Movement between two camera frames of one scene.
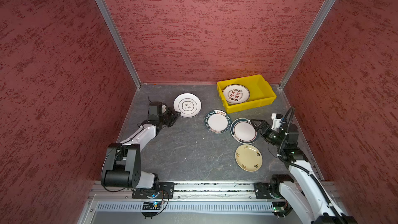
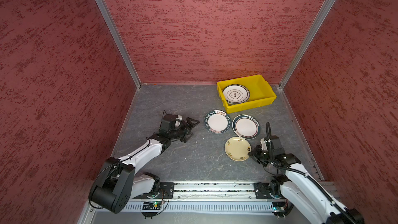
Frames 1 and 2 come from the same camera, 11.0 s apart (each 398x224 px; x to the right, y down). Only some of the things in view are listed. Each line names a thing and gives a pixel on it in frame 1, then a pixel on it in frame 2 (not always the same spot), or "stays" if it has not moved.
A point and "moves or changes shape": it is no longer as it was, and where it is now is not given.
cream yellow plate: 248,157 moves or changes shape
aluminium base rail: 118,198 stays
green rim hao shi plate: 217,121 stays
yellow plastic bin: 261,93 stays
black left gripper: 174,115 to 187,128
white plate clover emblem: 188,104 to 236,94
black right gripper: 262,123 to 254,153
